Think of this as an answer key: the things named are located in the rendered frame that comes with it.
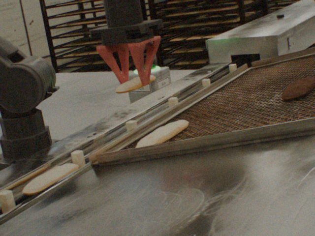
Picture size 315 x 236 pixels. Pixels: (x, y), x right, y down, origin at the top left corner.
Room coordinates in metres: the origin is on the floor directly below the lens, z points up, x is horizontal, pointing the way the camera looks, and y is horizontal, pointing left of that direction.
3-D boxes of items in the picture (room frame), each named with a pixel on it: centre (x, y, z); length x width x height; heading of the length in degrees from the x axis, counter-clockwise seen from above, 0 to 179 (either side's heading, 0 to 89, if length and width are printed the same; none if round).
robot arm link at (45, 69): (0.90, 0.20, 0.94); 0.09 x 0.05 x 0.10; 84
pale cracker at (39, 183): (0.68, 0.15, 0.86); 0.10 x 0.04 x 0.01; 147
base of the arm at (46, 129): (0.90, 0.22, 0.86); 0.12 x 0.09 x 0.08; 141
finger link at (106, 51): (0.88, 0.03, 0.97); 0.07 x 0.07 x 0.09; 57
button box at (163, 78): (1.15, 0.00, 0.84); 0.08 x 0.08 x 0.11; 57
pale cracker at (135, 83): (0.87, 0.02, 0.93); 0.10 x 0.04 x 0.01; 147
